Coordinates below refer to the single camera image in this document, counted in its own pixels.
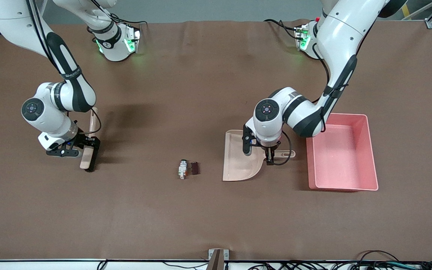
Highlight pink plastic bin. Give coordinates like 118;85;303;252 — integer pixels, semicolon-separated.
305;112;379;192

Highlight green lit base connector box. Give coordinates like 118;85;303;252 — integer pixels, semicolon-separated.
123;23;142;54
294;24;311;52

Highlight beige plastic dustpan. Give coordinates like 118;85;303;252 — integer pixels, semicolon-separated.
222;130;296;182

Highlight grey metal bracket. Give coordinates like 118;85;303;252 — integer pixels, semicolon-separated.
208;249;230;270

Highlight black cable bundle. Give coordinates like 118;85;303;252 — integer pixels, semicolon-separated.
248;250;432;270

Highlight black base cable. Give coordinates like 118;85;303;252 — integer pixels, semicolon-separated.
109;12;148;27
263;18;300;39

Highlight brown table cover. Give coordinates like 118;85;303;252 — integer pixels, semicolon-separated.
0;19;432;262

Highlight beige hand brush black bristles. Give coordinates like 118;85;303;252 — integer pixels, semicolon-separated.
79;107;100;173

